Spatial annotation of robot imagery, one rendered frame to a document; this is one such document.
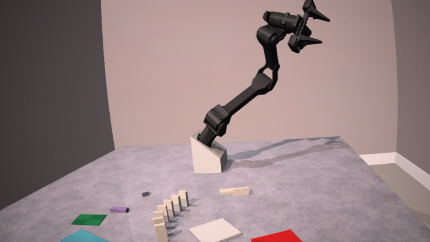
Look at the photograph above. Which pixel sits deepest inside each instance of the green flat tile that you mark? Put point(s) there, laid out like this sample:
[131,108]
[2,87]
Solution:
[89,219]

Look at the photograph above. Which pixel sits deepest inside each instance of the red rectangular block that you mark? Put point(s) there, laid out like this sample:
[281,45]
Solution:
[284,236]

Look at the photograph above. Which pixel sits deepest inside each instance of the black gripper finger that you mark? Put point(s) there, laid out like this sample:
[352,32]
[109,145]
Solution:
[317,15]
[306,40]

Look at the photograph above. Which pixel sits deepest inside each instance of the teal rectangular block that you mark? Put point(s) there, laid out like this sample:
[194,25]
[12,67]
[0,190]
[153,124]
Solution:
[82,236]

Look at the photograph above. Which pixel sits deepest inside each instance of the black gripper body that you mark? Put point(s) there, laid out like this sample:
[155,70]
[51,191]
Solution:
[296,23]

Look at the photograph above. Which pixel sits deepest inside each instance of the purple rectangular block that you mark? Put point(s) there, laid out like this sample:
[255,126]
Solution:
[119,209]

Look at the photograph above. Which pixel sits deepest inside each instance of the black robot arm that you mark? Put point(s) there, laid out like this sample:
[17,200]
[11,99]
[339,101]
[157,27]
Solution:
[219,117]

